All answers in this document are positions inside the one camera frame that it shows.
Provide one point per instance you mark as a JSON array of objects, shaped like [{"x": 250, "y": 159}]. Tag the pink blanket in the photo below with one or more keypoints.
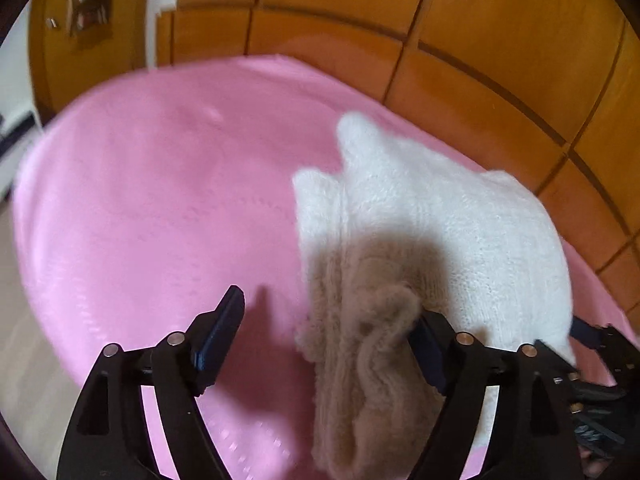
[{"x": 150, "y": 185}]

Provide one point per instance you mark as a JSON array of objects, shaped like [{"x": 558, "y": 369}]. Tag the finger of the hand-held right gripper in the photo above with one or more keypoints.
[
  {"x": 557, "y": 360},
  {"x": 587, "y": 332}
]

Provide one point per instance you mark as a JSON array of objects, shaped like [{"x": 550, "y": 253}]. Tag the white knit sweater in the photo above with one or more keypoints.
[{"x": 450, "y": 210}]

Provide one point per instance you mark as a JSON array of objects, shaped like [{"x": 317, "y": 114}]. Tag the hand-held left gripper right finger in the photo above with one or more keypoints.
[{"x": 429, "y": 355}]

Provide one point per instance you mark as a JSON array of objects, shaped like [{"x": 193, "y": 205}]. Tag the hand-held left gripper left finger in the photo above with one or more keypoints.
[{"x": 220, "y": 330}]

